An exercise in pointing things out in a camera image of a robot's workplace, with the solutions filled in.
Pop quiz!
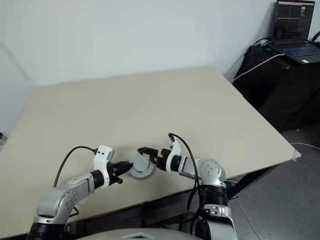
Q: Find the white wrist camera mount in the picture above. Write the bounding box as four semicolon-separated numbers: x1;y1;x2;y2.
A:
164;136;183;173
93;144;115;188

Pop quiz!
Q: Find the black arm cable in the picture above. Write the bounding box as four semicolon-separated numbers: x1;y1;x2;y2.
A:
53;146;98;188
167;132;208;237

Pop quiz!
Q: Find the silver robot torso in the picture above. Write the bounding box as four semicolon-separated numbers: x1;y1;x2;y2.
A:
82;226;191;240

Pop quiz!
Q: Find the white charger cable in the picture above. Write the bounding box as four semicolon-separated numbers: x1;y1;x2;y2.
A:
233;52;286;81

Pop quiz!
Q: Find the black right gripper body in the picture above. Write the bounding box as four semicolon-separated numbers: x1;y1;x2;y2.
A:
156;148;171;173

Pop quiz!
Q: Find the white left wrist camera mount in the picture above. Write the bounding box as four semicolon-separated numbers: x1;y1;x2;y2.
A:
93;144;115;188

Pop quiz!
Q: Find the black table frame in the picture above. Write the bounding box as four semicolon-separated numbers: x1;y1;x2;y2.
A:
0;166;275;240

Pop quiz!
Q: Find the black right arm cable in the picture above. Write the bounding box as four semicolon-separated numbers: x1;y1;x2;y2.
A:
167;132;208;237

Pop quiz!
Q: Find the silver motor end cover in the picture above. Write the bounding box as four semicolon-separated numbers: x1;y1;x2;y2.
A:
131;154;152;175

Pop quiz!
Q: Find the silver motor stator housing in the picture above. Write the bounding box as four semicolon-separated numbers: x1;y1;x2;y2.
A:
128;159;156;181

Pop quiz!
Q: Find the large black case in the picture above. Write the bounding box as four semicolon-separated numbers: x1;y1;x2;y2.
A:
232;44;320;133

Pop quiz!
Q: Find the thin white cable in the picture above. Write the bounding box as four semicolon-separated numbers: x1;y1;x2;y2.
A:
289;141;320;151
224;178;261;240

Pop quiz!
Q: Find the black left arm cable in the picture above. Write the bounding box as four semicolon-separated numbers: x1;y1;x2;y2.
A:
53;146;98;188

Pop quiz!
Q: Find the thin black cable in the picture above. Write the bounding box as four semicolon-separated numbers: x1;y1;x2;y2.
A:
253;37;273;48

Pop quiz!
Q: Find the black open laptop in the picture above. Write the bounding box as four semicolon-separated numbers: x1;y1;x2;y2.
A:
264;0;320;66

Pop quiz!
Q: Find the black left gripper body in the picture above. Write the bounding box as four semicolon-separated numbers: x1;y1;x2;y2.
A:
107;161;124;186

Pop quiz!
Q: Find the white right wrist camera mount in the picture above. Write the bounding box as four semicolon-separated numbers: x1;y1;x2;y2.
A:
164;136;183;173

